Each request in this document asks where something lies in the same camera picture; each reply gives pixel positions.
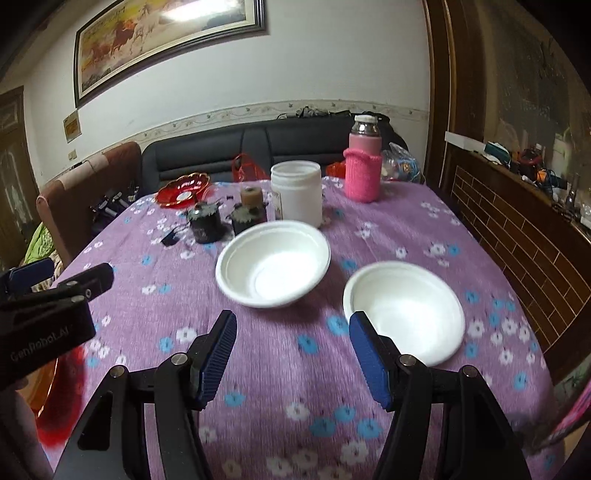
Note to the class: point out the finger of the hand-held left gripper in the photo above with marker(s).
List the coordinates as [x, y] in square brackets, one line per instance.
[90, 281]
[27, 275]

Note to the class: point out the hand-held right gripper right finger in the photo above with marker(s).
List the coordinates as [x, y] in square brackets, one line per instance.
[369, 364]

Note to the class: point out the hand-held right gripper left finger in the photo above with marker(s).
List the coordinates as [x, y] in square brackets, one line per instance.
[217, 364]

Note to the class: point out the white foam bowl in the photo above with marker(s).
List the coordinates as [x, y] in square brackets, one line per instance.
[277, 258]
[415, 314]

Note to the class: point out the red glass plate gold rim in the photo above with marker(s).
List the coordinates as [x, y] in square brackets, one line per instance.
[178, 187]

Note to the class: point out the green cloth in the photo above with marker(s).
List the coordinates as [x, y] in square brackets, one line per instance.
[37, 242]

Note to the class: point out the purple floral tablecloth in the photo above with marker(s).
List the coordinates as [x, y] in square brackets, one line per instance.
[286, 369]

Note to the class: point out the red fuzzy object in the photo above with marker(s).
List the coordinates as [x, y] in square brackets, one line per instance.
[69, 406]

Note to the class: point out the brown armchair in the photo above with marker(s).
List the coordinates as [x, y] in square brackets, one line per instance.
[78, 194]

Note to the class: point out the small black object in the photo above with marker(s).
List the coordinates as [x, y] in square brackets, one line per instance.
[171, 237]

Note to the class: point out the wooden door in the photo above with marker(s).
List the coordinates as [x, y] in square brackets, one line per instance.
[14, 175]

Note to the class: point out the dark flower-shaped cup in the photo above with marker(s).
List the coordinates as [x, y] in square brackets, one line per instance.
[244, 220]
[205, 224]

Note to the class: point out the brown cup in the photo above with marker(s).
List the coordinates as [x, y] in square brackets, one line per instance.
[251, 196]

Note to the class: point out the white plastic jar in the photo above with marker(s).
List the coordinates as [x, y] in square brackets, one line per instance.
[295, 194]

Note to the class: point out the wooden cabinet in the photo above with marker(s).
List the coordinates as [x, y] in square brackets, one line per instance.
[508, 240]

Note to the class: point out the bottle in pink knitted sleeve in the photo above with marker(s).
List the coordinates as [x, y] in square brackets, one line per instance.
[362, 175]

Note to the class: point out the red plastic bag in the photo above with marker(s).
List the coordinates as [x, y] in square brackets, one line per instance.
[244, 170]

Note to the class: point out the printed plastic bag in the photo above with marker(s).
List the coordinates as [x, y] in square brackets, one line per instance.
[401, 166]

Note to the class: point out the pink cloth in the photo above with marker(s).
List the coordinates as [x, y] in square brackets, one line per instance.
[575, 415]

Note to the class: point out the black leather sofa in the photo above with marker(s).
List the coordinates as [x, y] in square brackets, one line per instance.
[295, 141]

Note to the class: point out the white box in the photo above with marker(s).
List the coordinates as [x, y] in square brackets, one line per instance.
[466, 141]

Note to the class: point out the framed horse painting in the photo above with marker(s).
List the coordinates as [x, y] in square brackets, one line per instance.
[161, 46]

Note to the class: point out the yellow wall plaque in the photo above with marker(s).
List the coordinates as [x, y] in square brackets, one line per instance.
[71, 127]

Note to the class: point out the wooden door frame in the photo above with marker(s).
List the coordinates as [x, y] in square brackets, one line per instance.
[443, 92]

